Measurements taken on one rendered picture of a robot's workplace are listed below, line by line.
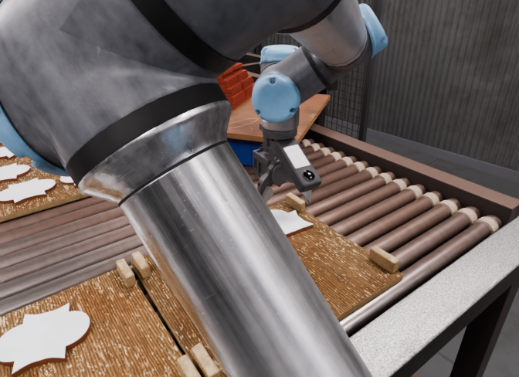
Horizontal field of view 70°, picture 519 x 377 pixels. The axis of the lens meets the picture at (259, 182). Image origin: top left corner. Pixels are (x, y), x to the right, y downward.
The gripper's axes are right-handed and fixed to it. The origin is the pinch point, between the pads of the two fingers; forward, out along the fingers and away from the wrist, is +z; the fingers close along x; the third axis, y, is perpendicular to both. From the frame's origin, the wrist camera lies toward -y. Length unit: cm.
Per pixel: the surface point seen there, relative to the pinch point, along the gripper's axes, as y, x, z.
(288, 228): -1.8, -0.1, 2.5
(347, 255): -14.8, -5.7, 3.4
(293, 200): 5.6, -6.8, 1.3
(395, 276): -24.3, -8.9, 3.2
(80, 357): -11.5, 44.6, 3.5
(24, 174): 64, 50, 5
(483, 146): 93, -263, 78
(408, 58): 171, -249, 19
